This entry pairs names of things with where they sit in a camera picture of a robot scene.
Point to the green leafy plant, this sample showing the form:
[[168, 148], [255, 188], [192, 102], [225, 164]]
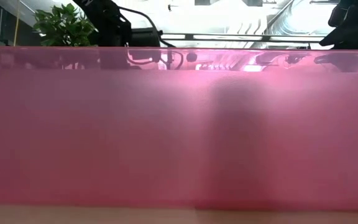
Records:
[[64, 26]]

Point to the silver ventilation duct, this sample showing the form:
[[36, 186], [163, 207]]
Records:
[[297, 18]]

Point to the red translucent plastic basket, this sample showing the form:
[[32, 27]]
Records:
[[104, 140]]

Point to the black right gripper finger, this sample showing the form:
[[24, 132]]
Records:
[[337, 40], [340, 62]]

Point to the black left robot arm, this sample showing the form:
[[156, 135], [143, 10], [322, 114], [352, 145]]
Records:
[[104, 25]]

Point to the thin yellow rod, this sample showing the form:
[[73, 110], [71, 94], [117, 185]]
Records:
[[16, 21]]

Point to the dark ceiling rail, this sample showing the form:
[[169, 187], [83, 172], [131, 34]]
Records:
[[244, 38]]

